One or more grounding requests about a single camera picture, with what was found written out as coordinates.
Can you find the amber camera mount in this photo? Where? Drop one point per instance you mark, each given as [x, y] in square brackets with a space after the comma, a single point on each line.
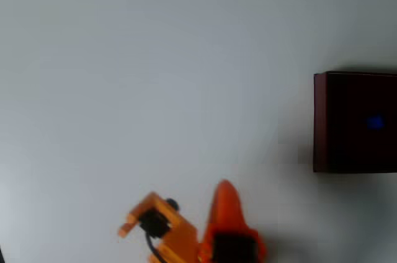
[181, 235]

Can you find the dark red box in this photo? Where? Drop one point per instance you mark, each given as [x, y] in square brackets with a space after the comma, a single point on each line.
[341, 120]

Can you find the small blue object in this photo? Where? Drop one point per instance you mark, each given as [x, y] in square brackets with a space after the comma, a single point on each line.
[375, 123]

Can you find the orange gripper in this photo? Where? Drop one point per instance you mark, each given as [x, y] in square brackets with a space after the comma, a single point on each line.
[226, 213]

